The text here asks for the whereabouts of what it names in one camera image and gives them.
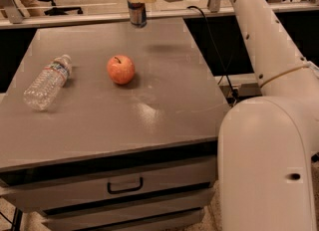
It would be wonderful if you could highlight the metal railing post right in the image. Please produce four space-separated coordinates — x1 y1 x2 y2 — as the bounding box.
207 0 221 13

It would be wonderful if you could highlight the grey drawer cabinet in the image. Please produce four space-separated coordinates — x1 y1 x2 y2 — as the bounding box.
0 18 228 231

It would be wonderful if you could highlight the black drawer handle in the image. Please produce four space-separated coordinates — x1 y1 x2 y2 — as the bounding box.
107 177 144 195

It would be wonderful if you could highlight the blue silver redbull can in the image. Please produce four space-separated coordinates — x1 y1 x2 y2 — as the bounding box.
127 0 147 28

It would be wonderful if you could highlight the black power cable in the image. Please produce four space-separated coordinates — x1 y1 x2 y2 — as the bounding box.
186 5 240 105

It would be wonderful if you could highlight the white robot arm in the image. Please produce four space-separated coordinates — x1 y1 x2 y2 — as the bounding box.
129 0 319 231

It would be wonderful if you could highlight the red apple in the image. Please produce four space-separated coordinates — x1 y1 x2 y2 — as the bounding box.
107 55 136 85

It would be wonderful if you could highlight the clear plastic water bottle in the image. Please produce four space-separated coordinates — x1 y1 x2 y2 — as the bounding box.
23 55 72 112

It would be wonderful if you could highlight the metal bracket far left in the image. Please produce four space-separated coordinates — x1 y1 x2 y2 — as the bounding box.
0 0 24 24

